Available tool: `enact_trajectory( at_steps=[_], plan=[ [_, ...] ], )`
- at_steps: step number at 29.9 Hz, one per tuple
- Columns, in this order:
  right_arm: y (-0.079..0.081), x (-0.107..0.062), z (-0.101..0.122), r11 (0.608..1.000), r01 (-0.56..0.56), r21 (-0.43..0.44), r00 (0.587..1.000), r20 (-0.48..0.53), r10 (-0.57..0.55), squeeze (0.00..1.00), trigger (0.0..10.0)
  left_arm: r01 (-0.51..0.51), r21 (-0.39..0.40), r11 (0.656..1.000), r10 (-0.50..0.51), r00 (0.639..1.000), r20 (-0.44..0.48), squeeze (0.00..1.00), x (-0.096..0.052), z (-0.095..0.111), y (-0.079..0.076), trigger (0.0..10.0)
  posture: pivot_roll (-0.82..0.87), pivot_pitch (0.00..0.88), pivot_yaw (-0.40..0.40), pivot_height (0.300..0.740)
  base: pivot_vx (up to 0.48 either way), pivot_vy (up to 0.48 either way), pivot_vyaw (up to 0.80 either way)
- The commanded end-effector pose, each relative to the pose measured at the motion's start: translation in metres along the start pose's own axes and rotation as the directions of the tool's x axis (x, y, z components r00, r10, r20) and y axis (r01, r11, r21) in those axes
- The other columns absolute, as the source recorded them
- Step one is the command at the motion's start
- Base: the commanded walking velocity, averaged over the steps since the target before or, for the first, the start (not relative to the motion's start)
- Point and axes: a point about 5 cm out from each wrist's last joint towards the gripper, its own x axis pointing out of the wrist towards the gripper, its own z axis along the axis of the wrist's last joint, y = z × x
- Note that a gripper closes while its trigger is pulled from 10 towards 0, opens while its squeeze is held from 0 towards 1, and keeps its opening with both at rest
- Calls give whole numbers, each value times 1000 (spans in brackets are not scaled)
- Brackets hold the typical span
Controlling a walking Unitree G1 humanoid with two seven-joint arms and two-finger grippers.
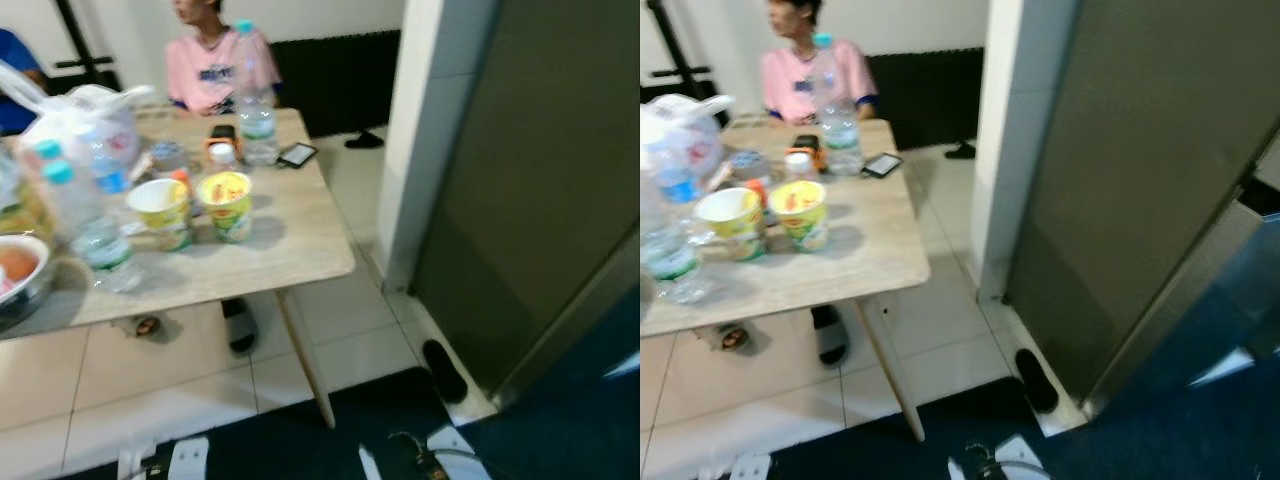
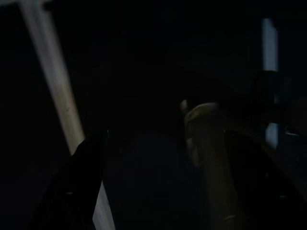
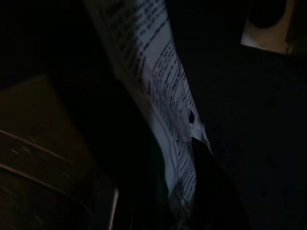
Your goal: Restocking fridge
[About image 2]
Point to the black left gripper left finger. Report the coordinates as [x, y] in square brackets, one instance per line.
[72, 191]

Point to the light wooden table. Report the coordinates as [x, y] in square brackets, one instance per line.
[55, 72]

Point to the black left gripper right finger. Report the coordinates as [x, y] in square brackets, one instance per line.
[263, 191]

